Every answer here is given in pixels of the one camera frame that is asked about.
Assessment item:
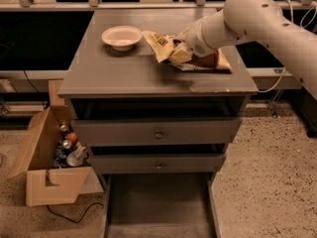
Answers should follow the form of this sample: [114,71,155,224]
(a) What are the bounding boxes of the cardboard box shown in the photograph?
[8,80,104,206]

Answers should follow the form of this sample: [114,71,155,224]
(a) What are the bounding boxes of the white paper bowl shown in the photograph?
[101,26,143,52]

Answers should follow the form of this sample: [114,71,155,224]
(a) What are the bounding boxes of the black floor cable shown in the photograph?
[46,201,105,224]

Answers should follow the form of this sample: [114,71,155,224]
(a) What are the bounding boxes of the clear plastic bottle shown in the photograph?
[66,146,87,167]

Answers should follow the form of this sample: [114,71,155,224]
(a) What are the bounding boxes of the grey drawer cabinet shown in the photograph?
[59,9,257,160]

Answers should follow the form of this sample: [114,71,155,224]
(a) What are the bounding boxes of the grey top drawer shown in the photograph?
[72,118,242,147]

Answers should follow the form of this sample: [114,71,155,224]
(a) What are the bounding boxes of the orange ball in box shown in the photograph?
[66,132,78,143]

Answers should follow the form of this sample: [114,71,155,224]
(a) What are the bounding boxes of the silver can in box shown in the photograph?
[59,124,70,134]

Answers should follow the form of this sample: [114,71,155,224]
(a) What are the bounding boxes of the grey middle drawer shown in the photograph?
[91,154,225,174]

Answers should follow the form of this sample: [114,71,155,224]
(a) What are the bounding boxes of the white hanging cable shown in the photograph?
[257,0,317,94]

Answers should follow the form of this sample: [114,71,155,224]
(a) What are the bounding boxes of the grey open bottom drawer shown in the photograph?
[98,174,220,238]

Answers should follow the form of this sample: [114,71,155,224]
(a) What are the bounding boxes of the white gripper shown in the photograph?
[168,18,215,63]

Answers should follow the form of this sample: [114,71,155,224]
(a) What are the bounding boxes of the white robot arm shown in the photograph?
[180,0,317,98]

